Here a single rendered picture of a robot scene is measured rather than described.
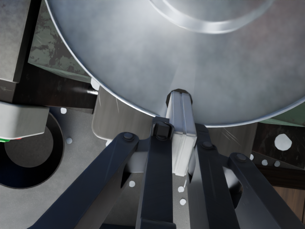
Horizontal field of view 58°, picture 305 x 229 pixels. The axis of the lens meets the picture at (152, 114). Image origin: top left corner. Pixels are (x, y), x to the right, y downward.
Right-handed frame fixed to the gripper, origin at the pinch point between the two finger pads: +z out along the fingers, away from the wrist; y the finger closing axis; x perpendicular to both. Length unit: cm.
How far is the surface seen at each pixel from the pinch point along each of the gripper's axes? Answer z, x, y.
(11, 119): 16.0, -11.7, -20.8
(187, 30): 6.8, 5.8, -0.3
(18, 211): 56, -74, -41
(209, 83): 5.1, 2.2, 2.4
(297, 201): 37, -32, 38
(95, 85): 16.9, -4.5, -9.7
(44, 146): 67, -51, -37
